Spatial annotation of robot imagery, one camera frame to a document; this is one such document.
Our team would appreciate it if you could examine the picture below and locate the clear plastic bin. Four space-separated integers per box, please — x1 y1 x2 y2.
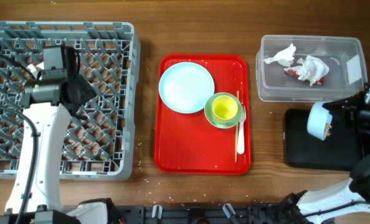
256 35 368 102

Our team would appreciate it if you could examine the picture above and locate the black plastic tray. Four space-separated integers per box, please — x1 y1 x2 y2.
283 109 370 171

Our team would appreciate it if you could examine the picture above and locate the food scraps and rice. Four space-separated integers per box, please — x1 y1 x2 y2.
323 123 332 139

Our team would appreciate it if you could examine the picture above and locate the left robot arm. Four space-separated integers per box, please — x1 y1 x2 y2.
0 70 125 223

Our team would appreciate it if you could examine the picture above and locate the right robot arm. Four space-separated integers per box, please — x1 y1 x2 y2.
275 83 370 223

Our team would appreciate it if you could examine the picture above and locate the yellow cup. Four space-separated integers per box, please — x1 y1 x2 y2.
212 95 238 123

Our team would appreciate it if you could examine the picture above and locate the large light blue plate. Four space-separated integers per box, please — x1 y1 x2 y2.
159 62 215 114

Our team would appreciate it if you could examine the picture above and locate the white plastic fork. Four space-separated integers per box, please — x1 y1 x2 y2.
237 105 247 154

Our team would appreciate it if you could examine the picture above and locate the grey dishwasher rack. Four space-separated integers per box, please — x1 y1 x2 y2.
0 21 141 180

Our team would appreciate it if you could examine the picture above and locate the red snack wrapper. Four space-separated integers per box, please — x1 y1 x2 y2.
284 68 325 85

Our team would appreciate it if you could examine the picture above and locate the green saucer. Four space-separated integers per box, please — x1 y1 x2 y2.
204 92 242 129

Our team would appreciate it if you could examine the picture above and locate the white tissue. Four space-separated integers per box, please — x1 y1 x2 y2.
263 44 296 67
292 55 330 86

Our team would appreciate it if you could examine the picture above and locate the small light blue bowl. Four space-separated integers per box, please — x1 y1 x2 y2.
306 101 332 141

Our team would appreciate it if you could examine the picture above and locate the wooden chopstick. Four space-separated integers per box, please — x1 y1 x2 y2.
235 90 240 163

